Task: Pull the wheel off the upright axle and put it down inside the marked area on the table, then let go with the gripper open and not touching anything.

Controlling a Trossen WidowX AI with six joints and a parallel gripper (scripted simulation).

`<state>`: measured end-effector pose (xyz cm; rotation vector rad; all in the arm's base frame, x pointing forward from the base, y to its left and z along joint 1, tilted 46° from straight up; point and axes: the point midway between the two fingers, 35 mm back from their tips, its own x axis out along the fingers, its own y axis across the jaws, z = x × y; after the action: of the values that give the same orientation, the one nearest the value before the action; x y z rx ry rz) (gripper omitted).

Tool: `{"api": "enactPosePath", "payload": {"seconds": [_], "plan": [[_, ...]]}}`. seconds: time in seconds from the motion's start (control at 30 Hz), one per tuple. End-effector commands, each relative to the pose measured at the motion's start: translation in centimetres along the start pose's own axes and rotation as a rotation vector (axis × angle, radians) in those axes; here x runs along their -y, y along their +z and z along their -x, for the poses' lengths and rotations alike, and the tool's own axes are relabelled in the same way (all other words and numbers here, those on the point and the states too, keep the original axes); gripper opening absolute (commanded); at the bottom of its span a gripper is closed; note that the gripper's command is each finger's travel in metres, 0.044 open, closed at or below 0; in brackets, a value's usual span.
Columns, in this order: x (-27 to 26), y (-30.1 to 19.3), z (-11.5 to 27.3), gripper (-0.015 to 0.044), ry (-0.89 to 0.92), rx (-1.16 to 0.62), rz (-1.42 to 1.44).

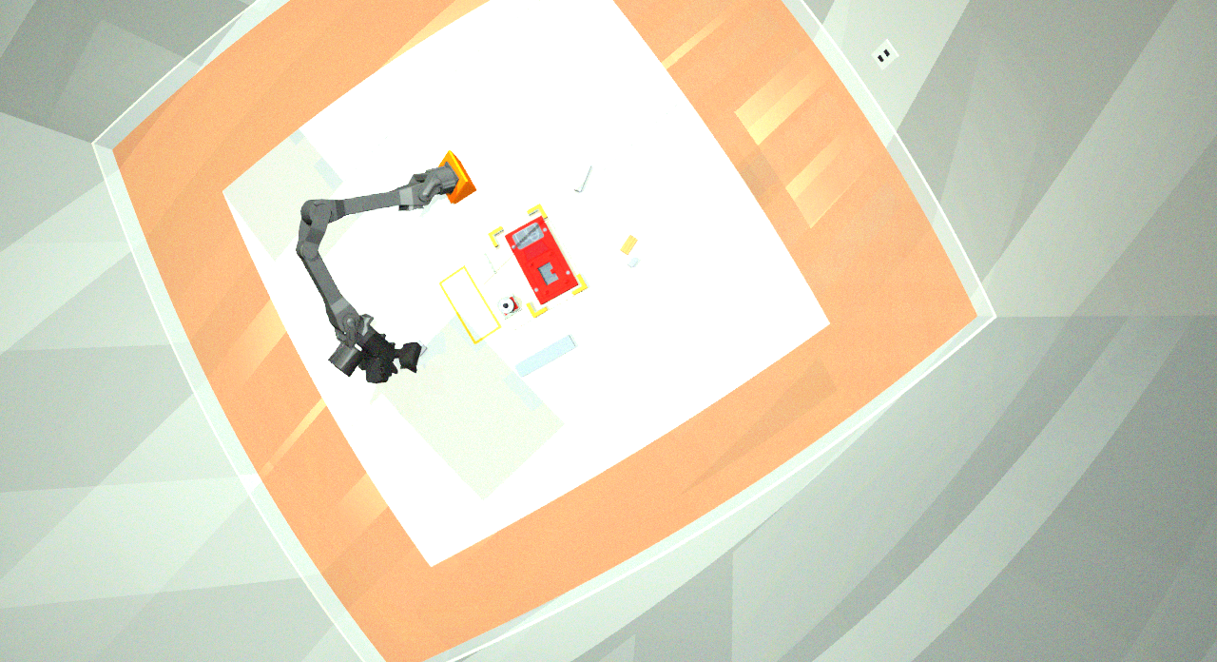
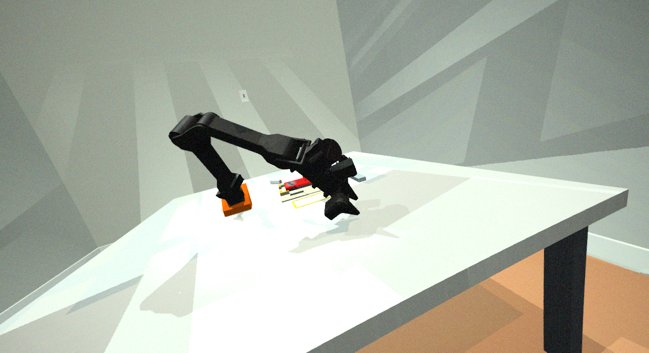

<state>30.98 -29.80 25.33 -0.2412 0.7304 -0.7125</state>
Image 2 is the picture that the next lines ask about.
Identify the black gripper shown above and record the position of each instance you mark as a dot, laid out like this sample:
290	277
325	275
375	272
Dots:
340	195

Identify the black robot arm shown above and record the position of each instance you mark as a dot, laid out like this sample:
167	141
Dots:
193	134

